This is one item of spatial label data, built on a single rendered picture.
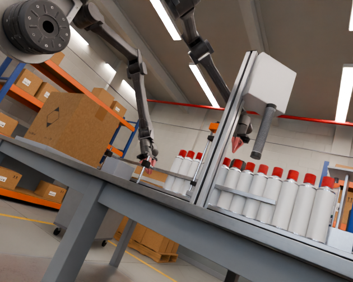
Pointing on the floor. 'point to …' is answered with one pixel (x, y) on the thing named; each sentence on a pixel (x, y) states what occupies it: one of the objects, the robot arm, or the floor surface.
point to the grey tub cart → (108, 227)
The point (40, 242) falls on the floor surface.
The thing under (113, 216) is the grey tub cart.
